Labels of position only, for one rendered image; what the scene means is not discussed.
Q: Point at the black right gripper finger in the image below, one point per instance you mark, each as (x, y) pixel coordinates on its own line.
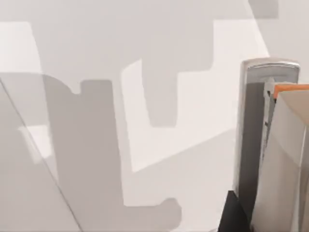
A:
(233, 217)

